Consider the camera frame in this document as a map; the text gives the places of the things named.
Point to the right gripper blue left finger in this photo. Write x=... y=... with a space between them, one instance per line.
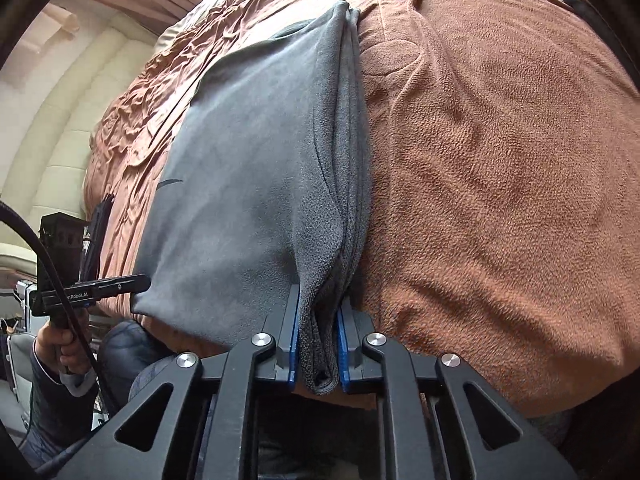
x=196 y=418

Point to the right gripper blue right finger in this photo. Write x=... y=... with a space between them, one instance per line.
x=437 y=417

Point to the grey t-shirt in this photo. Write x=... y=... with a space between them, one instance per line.
x=266 y=186

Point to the dark sleeve left forearm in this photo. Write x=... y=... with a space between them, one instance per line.
x=57 y=419

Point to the person's left hand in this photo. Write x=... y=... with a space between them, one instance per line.
x=59 y=350

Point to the cream padded headboard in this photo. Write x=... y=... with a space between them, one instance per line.
x=52 y=100

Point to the brown bed blanket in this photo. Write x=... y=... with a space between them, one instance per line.
x=505 y=166

